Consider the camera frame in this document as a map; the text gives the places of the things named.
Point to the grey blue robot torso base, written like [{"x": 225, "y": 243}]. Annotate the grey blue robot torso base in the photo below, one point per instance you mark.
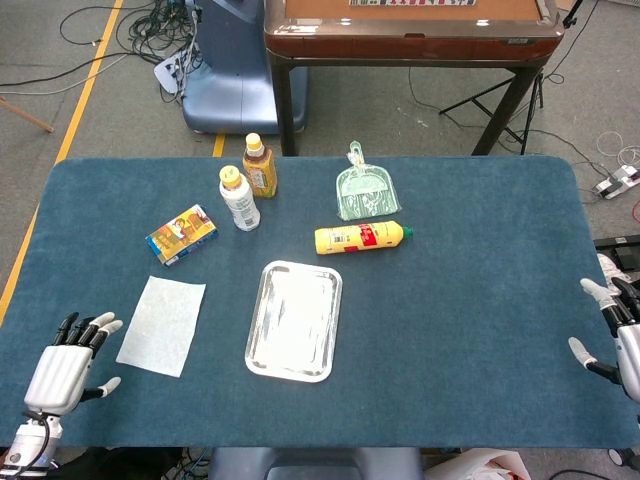
[{"x": 310, "y": 465}]

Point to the amber tea bottle yellow cap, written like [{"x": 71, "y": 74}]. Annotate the amber tea bottle yellow cap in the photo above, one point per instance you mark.
[{"x": 262, "y": 175}]

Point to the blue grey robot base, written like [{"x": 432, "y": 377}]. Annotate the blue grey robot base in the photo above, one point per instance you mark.
[{"x": 230, "y": 75}]

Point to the yellow blue snack box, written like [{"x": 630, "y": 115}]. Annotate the yellow blue snack box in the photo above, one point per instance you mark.
[{"x": 182, "y": 232}]

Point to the yellow bottle green cap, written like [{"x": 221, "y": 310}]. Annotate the yellow bottle green cap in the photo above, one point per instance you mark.
[{"x": 360, "y": 237}]

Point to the white shoe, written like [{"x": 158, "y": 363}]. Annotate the white shoe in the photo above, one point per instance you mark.
[{"x": 610, "y": 267}]

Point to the blue table cloth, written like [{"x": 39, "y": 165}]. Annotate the blue table cloth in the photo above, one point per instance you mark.
[{"x": 450, "y": 325}]

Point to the white plastic bag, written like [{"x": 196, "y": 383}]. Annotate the white plastic bag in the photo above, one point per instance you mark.
[{"x": 475, "y": 467}]

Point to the white bottle yellow cap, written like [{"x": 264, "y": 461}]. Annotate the white bottle yellow cap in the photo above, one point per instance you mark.
[{"x": 242, "y": 205}]

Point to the wooden stick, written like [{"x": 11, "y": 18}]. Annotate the wooden stick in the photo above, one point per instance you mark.
[{"x": 27, "y": 117}]

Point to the white caster wheel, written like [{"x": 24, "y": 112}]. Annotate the white caster wheel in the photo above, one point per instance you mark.
[{"x": 620, "y": 456}]

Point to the black metal frame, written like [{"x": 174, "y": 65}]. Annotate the black metal frame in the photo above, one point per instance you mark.
[{"x": 625, "y": 250}]

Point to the green dustpan brush set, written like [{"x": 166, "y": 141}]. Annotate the green dustpan brush set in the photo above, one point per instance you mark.
[{"x": 367, "y": 195}]

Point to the black tripod stand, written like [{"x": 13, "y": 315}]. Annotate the black tripod stand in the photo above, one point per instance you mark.
[{"x": 539, "y": 90}]

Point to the brown mahjong table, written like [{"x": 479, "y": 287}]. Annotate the brown mahjong table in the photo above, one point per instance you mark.
[{"x": 400, "y": 45}]

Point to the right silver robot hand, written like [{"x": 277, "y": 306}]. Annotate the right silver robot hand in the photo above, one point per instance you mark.
[{"x": 629, "y": 350}]

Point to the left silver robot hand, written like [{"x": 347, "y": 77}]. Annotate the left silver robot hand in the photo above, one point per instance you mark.
[{"x": 57, "y": 375}]

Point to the white power strip with plugs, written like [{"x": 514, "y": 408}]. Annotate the white power strip with plugs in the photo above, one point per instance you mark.
[{"x": 167, "y": 72}]

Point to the white grey power strip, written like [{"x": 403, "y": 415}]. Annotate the white grey power strip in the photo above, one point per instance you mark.
[{"x": 617, "y": 181}]

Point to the silver metal tray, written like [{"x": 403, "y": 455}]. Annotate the silver metal tray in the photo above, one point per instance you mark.
[{"x": 295, "y": 320}]

